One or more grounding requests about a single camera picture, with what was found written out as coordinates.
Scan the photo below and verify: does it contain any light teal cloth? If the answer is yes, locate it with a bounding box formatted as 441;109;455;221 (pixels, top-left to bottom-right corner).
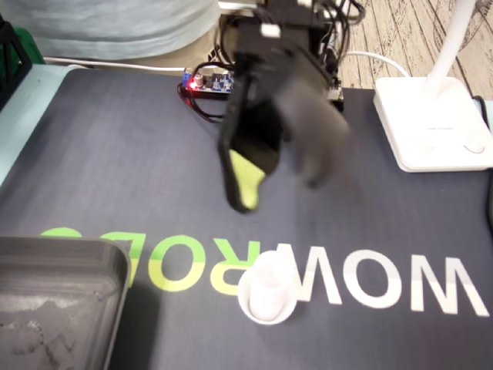
17;0;221;54

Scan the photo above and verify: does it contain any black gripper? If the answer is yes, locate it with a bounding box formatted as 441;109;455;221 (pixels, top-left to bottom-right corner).
218;21;352;215

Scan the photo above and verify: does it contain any dark green board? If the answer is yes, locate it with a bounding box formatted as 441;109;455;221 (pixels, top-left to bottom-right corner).
15;31;45;66

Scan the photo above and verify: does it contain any white translucent plastic cup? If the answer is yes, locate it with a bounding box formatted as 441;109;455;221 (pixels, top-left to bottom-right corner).
237;249;300;325

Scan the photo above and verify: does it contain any black arm servo cable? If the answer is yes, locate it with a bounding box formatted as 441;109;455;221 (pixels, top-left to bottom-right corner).
321;0;367;78

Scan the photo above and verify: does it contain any blue circuit board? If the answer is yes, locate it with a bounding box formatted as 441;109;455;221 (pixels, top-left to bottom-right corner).
180;66;236;96

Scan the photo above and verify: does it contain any black plastic bin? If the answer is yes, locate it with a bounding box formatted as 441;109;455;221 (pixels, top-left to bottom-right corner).
0;234;132;370

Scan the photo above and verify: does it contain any white power cable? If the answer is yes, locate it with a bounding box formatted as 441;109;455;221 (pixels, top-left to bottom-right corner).
344;51;410;79
43;55;186;75

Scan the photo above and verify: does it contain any black lattice stand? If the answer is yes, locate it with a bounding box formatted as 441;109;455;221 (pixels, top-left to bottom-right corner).
0;13;32;113

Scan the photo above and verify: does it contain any dark grey WOWROBO mat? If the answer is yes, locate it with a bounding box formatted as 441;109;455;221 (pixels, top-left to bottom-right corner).
0;68;493;370

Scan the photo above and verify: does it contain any white desk lamp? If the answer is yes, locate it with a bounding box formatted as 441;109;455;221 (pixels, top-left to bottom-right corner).
372;0;493;173

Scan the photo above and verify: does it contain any black circuit board wire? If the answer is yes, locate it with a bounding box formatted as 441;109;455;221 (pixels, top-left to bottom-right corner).
176;82;229;125

